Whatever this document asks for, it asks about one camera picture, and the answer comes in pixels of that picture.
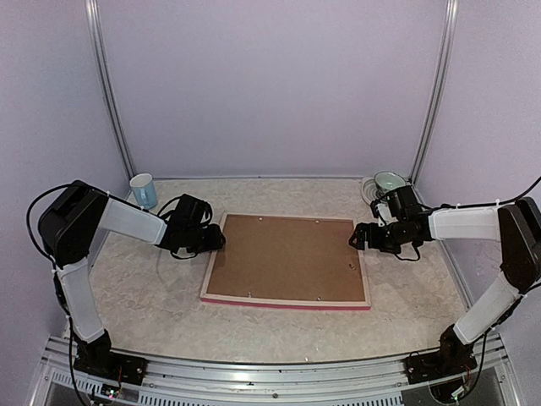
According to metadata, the aluminium post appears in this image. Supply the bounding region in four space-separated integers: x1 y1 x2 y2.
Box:
409 0 459 185
85 0 136 178

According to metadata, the brown backing board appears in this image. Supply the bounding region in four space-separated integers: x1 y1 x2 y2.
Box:
205 214 365 302

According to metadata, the right aluminium post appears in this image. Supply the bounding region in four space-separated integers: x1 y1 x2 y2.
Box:
409 0 459 185

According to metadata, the green teacup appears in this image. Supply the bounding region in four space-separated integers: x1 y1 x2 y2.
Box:
374 171 408 197

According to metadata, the left aluminium post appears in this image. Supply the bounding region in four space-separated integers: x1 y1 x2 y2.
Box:
85 0 136 178

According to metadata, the white paper cup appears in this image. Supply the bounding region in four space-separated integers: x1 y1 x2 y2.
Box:
129 173 157 210

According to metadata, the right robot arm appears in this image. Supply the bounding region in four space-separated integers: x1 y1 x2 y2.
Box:
349 190 540 376

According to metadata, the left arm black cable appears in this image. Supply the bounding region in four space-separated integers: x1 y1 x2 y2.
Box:
25 184 85 266

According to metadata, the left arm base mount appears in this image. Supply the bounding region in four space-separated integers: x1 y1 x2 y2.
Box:
74 352 148 386

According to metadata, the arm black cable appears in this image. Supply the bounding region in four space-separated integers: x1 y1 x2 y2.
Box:
422 175 541 211
25 184 85 266

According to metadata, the pink wooden picture frame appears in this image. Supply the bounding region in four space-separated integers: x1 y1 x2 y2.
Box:
199 211 373 312

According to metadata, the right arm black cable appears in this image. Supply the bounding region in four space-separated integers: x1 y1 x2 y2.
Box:
422 175 541 211

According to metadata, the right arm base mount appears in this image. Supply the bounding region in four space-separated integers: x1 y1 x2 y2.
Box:
404 351 478 385

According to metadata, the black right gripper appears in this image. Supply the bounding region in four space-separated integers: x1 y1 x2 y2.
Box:
349 219 414 255

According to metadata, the aluminium front rail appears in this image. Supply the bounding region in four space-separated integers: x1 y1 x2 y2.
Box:
25 333 524 405

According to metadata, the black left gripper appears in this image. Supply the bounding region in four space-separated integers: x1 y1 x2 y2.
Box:
184 223 224 254

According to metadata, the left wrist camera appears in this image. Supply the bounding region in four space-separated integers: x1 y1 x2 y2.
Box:
169 194 213 229

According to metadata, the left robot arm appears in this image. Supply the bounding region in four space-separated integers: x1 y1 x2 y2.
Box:
38 180 226 376

